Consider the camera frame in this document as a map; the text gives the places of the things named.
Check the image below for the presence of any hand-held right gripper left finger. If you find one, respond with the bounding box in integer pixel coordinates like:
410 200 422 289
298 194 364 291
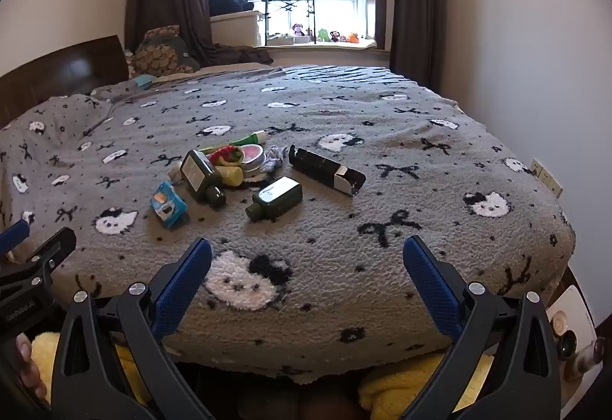
50 237 213 420

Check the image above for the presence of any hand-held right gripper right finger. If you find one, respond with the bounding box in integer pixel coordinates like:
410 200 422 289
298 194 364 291
402 236 562 420

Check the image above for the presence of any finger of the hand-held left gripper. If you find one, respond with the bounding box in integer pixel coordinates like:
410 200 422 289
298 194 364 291
0 227 77 294
0 219 30 258

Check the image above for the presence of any round tin pink label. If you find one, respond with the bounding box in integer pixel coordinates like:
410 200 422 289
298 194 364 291
239 143 267 175

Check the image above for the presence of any person's left hand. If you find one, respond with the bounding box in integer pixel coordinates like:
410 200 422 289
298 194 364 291
14 333 49 406

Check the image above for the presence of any small blue carton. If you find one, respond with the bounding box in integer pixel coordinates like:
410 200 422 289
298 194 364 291
150 181 188 228

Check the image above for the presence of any yellow fuzzy cloth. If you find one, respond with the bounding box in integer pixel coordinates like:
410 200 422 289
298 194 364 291
31 329 495 420

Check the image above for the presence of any grey printed blanket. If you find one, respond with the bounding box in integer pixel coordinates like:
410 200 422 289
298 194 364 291
0 65 576 385

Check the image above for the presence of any dark green labelled bottle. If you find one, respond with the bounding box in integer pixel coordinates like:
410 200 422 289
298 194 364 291
181 150 227 209

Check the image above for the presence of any yellow tube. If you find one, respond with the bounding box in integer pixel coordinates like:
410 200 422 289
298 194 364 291
213 164 246 187

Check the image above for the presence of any red green plastic item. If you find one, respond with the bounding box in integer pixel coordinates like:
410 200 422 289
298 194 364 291
208 145 243 165

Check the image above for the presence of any crumpled grey white wrapper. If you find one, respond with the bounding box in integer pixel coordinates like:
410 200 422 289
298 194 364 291
260 145 290 175

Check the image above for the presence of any green flat box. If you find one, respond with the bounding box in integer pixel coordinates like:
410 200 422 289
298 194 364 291
198 130 267 155

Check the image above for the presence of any black open carton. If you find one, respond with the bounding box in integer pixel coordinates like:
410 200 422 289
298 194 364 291
289 147 367 197

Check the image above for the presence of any dark wooden headboard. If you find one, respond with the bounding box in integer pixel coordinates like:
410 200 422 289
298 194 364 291
0 36 130 129

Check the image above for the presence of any brown patterned pillow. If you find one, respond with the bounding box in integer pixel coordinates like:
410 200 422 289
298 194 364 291
125 24 192 77

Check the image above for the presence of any dark grey cushion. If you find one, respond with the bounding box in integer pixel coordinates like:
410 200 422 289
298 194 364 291
178 36 202 71

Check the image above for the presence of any white windowsill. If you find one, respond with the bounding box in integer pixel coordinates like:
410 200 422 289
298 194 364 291
265 37 389 52

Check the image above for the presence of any white storage box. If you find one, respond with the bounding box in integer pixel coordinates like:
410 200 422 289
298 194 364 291
210 10 265 49

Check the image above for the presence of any beige wall socket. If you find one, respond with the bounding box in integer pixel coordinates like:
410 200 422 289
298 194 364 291
528 158 564 198

